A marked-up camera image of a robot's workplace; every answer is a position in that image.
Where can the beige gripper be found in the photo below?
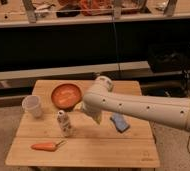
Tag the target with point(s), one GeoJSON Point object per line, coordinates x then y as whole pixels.
{"type": "Point", "coordinates": [90, 111]}

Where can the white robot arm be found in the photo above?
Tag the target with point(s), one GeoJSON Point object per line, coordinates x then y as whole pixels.
{"type": "Point", "coordinates": [169, 111]}

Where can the white patterned bottle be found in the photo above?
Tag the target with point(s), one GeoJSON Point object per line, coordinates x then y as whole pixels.
{"type": "Point", "coordinates": [64, 123]}

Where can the blue sponge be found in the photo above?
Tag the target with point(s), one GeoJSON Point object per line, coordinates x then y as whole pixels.
{"type": "Point", "coordinates": [120, 124]}

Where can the orange plate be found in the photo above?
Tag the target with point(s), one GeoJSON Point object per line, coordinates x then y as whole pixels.
{"type": "Point", "coordinates": [66, 96]}

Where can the wooden folding table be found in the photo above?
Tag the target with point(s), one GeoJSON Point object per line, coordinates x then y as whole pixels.
{"type": "Point", "coordinates": [91, 145]}

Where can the orange toy carrot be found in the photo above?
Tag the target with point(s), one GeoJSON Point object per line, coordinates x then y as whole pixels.
{"type": "Point", "coordinates": [47, 146]}

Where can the translucent plastic cup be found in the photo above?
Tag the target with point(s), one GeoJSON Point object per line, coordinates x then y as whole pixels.
{"type": "Point", "coordinates": [32, 104]}

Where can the black box in background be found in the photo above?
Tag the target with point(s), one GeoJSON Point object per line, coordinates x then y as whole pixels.
{"type": "Point", "coordinates": [169, 57]}

